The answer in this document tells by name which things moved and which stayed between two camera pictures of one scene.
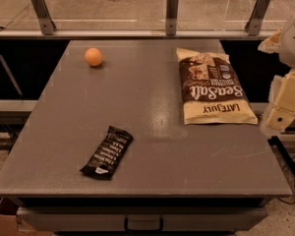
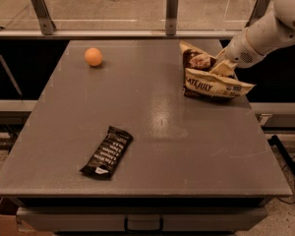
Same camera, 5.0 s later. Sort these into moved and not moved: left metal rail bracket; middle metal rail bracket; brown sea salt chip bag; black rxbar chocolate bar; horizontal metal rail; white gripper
Moved: brown sea salt chip bag; white gripper
Not moved: horizontal metal rail; middle metal rail bracket; left metal rail bracket; black rxbar chocolate bar
